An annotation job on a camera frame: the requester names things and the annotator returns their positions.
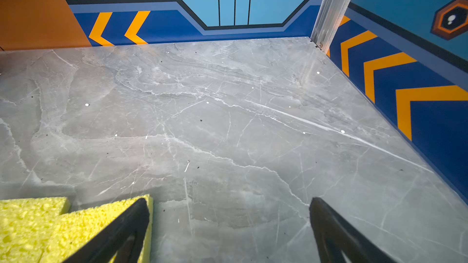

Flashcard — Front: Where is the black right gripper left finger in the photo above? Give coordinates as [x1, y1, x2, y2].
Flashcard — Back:
[65, 198, 150, 263]

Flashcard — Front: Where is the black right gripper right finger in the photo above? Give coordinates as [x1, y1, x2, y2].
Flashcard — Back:
[309, 197, 395, 263]

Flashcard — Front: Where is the lime porous sponge right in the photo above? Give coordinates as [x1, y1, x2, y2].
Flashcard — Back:
[40, 197, 139, 263]

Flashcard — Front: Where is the lime porous sponge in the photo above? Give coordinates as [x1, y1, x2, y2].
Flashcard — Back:
[40, 197, 139, 263]
[1, 197, 70, 263]

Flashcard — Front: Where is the lime porous sponge left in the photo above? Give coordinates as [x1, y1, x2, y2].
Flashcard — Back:
[1, 197, 70, 263]

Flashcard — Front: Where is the aluminium corner post right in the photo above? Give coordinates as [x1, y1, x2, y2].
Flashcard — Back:
[311, 0, 351, 53]

